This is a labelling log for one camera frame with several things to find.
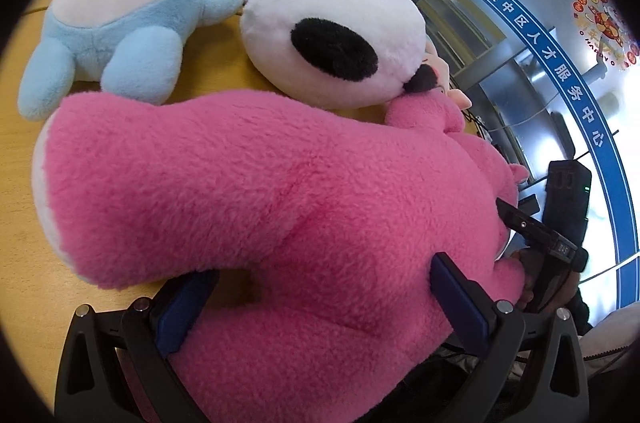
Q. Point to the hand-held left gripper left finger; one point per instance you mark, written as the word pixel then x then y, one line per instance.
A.
pixel 180 313

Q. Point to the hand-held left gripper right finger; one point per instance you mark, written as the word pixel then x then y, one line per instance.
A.
pixel 457 298

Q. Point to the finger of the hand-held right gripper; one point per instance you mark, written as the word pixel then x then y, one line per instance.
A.
pixel 525 223

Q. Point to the pink plush toy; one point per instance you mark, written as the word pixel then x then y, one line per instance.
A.
pixel 250 203

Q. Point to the small doll with teal dress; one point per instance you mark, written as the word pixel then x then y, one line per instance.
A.
pixel 457 97

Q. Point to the panda plush toy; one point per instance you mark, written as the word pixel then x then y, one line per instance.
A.
pixel 340 3

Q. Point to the light blue plush bear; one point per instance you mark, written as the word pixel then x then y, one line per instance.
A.
pixel 140 18

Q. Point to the person's right hand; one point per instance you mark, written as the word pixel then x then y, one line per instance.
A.
pixel 522 265

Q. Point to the blue banner on glass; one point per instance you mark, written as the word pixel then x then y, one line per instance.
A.
pixel 550 68

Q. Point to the round red window sticker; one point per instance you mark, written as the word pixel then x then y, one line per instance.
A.
pixel 607 28

